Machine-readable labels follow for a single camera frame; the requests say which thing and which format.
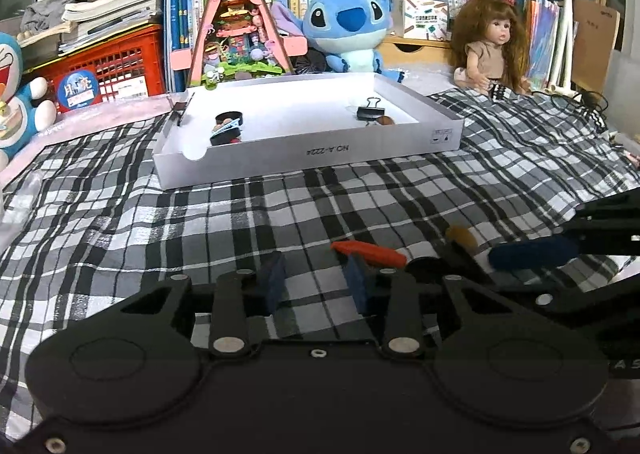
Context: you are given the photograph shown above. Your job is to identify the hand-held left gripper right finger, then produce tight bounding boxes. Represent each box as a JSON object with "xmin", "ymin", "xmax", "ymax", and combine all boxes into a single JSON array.
[{"xmin": 345, "ymin": 254, "xmax": 516, "ymax": 359}]

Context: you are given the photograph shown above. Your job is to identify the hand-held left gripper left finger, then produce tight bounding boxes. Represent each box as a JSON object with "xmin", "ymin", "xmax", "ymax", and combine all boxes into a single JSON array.
[{"xmin": 120, "ymin": 250, "xmax": 287, "ymax": 359}]

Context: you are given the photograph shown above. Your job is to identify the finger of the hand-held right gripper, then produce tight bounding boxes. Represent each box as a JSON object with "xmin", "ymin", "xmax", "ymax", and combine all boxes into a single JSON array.
[
  {"xmin": 446, "ymin": 240, "xmax": 640, "ymax": 321},
  {"xmin": 489, "ymin": 188, "xmax": 640, "ymax": 270}
]

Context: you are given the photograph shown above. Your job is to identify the white cardboard box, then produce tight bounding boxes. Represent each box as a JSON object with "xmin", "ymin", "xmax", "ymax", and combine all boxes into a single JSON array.
[{"xmin": 151, "ymin": 72, "xmax": 466, "ymax": 190}]

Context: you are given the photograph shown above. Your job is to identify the light blue hair clip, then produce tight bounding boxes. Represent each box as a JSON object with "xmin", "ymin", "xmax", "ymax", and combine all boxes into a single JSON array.
[{"xmin": 209, "ymin": 119, "xmax": 242, "ymax": 139}]

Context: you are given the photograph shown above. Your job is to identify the large black binder clip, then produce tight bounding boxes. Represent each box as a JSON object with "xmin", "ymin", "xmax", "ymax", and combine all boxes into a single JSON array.
[{"xmin": 356, "ymin": 97, "xmax": 386, "ymax": 123}]

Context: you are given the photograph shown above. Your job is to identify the black and white plaid blanket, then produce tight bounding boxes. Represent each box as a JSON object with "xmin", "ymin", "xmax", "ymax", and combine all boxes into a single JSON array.
[{"xmin": 0, "ymin": 83, "xmax": 640, "ymax": 435}]

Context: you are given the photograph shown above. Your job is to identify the long-haired baby doll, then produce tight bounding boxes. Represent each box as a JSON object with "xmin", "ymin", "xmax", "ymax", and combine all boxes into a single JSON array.
[{"xmin": 449, "ymin": 0, "xmax": 532, "ymax": 96}]

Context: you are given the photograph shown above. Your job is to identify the row of thin colourful books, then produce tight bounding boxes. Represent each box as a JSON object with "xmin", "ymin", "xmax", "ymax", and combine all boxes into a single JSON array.
[{"xmin": 521, "ymin": 0, "xmax": 564, "ymax": 91}]

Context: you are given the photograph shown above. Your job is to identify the brown cardboard sheet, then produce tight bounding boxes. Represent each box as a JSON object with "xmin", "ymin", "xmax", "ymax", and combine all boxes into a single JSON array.
[{"xmin": 572, "ymin": 0, "xmax": 622, "ymax": 96}]

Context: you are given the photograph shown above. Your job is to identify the white pipe stand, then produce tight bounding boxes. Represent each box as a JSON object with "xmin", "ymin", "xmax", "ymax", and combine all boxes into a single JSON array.
[{"xmin": 546, "ymin": 0, "xmax": 577, "ymax": 96}]

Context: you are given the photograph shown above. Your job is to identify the wooden drawer box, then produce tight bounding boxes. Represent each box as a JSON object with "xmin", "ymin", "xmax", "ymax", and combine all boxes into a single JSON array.
[{"xmin": 377, "ymin": 34, "xmax": 459, "ymax": 70}]

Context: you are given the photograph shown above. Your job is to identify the pink bubble wrap sheet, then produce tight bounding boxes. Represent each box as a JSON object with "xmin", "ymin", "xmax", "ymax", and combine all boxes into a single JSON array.
[{"xmin": 0, "ymin": 93, "xmax": 174, "ymax": 185}]

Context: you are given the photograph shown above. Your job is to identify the triangular miniature house model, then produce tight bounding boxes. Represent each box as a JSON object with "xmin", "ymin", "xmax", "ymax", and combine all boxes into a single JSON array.
[{"xmin": 170, "ymin": 0, "xmax": 307, "ymax": 90}]

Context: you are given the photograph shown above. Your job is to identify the white printed box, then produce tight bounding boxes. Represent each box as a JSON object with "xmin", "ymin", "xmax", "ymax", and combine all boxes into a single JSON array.
[{"xmin": 392, "ymin": 0, "xmax": 449, "ymax": 40}]

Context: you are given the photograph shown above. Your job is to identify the blue alien plush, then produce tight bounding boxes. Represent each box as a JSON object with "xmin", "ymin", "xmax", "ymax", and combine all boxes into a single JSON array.
[{"xmin": 270, "ymin": 0, "xmax": 407, "ymax": 83}]

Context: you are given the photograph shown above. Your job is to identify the red basket with round sticker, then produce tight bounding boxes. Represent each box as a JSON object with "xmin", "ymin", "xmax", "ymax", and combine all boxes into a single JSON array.
[{"xmin": 22, "ymin": 24, "xmax": 166, "ymax": 114}]

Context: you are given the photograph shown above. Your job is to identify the clear plastic bag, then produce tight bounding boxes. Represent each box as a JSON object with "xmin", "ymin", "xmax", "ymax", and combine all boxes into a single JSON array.
[{"xmin": 0, "ymin": 169, "xmax": 51, "ymax": 231}]

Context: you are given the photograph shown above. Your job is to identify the blue robot cat plush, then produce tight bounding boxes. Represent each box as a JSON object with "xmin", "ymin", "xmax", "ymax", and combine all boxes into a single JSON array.
[{"xmin": 0, "ymin": 32, "xmax": 57, "ymax": 173}]

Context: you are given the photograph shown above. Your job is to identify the grey cloth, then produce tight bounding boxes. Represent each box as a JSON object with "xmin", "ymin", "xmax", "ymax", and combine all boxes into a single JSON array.
[{"xmin": 20, "ymin": 0, "xmax": 69, "ymax": 33}]

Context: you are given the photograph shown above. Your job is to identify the black cable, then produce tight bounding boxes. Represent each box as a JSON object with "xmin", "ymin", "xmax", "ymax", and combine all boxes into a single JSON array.
[{"xmin": 529, "ymin": 86, "xmax": 610, "ymax": 131}]

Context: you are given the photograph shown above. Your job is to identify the black wire wheel ornament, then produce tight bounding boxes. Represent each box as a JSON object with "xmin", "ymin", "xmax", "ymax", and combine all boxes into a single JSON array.
[{"xmin": 292, "ymin": 51, "xmax": 327, "ymax": 76}]

